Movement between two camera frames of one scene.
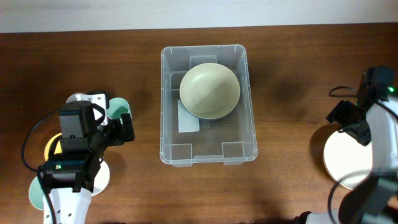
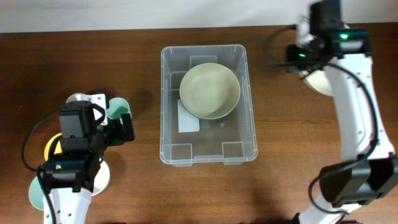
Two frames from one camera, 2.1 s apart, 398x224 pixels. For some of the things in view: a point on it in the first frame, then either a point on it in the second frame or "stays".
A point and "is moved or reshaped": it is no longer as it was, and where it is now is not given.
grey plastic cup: [76, 97] stays
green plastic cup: [117, 106] stays
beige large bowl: [209, 91] stays
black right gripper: [361, 136] -> [290, 61]
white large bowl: [349, 162] is moved or reshaped
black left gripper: [119, 135] stays
